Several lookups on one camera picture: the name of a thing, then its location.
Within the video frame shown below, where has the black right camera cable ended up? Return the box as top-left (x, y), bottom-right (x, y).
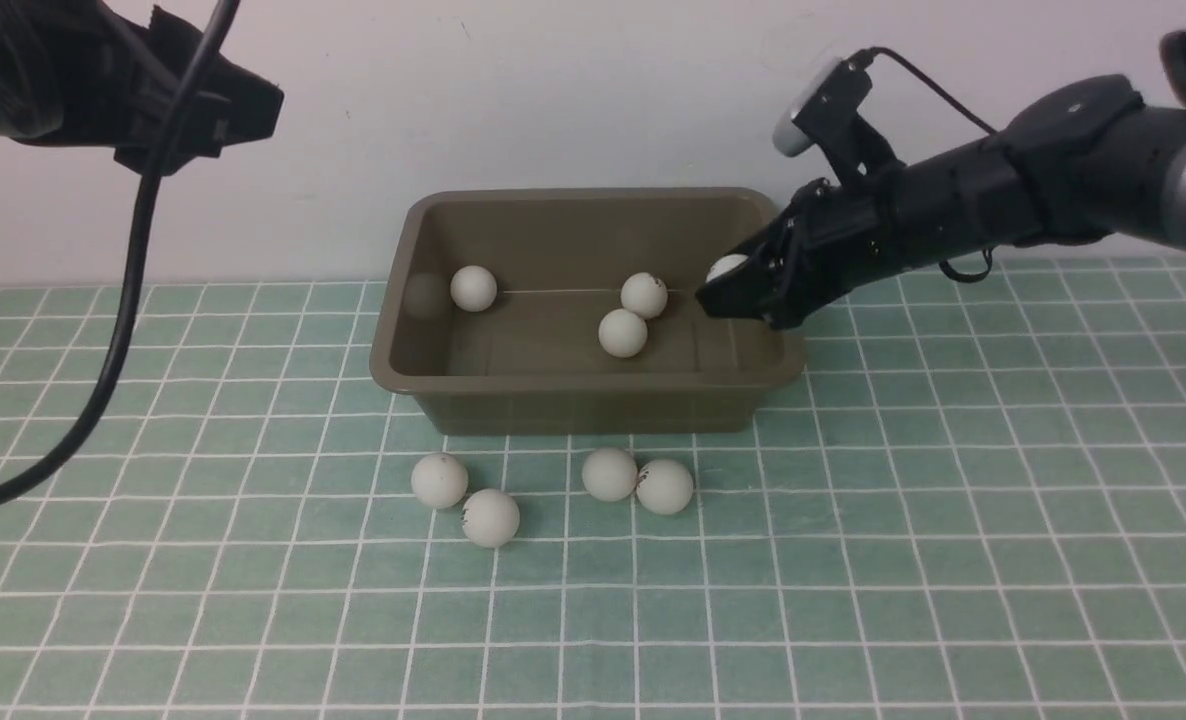
top-left (853, 46), bottom-right (999, 283)

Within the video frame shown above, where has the black left camera cable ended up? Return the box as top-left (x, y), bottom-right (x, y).
top-left (0, 0), bottom-right (244, 520)

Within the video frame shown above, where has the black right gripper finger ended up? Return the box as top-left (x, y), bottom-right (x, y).
top-left (695, 268), bottom-right (784, 325)
top-left (742, 215), bottom-right (799, 272)

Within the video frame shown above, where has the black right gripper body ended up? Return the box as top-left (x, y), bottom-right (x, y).
top-left (771, 179), bottom-right (913, 331)

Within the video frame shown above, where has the white ping-pong ball with logo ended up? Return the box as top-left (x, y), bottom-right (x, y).
top-left (461, 488), bottom-right (521, 550)

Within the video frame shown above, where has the black camera cable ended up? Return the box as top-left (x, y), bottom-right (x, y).
top-left (853, 46), bottom-right (999, 283)
top-left (0, 0), bottom-right (244, 520)

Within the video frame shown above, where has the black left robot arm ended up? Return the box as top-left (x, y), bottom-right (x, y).
top-left (0, 1), bottom-right (204, 173)

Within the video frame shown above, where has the green checkered tablecloth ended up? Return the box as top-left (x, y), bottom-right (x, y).
top-left (0, 259), bottom-right (1186, 719)

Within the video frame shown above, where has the olive plastic bin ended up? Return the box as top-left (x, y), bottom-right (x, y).
top-left (370, 187), bottom-right (805, 437)

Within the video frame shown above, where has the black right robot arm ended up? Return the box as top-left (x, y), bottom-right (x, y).
top-left (695, 76), bottom-right (1186, 331)

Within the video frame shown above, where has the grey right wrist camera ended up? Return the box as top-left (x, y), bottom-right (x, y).
top-left (772, 50), bottom-right (904, 191)

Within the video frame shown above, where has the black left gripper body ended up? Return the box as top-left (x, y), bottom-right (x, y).
top-left (15, 1), bottom-right (285, 176)

